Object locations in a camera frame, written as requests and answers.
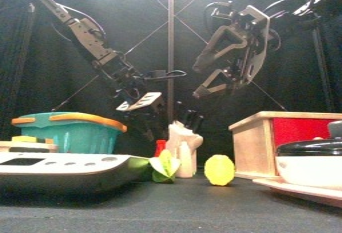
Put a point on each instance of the yellow toy corn piece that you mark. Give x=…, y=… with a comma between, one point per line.
x=219, y=170

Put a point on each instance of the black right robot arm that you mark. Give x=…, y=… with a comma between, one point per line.
x=311, y=3

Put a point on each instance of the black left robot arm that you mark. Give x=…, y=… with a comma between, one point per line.
x=87, y=37

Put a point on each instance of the black toy knife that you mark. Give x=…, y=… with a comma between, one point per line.
x=190, y=117
x=199, y=122
x=178, y=110

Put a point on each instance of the red toy bottle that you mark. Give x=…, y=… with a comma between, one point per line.
x=160, y=146

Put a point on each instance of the white toy knife block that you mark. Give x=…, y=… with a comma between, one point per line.
x=184, y=150

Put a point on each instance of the green toy star fruit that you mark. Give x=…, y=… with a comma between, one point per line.
x=166, y=167

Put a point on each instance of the teal basket with orange rim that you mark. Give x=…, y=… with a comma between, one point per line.
x=80, y=137

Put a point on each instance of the white toy tablet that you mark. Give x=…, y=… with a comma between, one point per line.
x=67, y=173

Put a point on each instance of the small beige toy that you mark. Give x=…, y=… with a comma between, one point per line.
x=27, y=147

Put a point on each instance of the pink plastic tray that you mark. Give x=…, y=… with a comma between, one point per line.
x=302, y=193

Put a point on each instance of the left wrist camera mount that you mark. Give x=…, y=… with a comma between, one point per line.
x=141, y=102

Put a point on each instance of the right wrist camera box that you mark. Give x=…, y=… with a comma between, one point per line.
x=222, y=12

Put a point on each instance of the dark vertical frame pole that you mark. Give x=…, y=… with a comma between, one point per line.
x=170, y=27

